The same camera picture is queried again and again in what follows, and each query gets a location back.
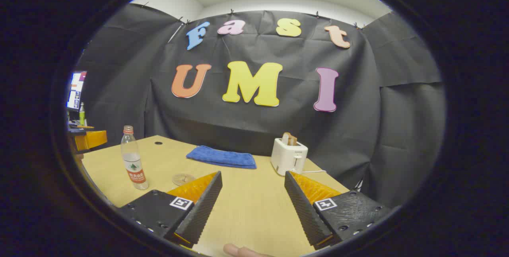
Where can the white toaster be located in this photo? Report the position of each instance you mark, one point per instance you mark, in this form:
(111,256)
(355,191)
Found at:
(288,157)

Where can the bread slice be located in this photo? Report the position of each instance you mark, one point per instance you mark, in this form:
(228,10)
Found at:
(289,139)

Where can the round wooden coaster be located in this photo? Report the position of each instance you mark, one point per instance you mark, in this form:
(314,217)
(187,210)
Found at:
(182,179)

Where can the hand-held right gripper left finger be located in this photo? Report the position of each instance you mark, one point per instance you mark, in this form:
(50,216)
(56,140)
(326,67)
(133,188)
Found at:
(203,209)

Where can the clear plastic water bottle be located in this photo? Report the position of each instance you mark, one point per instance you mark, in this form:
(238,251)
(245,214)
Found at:
(133,161)

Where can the green drink bottle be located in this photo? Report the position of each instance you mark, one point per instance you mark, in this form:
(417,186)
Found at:
(82,117)

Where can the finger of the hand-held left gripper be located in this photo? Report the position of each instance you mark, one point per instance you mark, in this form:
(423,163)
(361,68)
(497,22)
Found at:
(93,139)

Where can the blue folded towel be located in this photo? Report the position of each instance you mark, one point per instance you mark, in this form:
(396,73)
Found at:
(222,157)

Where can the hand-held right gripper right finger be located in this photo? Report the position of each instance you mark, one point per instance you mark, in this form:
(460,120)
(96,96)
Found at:
(304,213)

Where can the black backdrop cloth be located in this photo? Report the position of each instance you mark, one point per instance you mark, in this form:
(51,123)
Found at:
(278,129)

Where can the computer monitor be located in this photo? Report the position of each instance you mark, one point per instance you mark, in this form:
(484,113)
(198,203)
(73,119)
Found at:
(75,92)

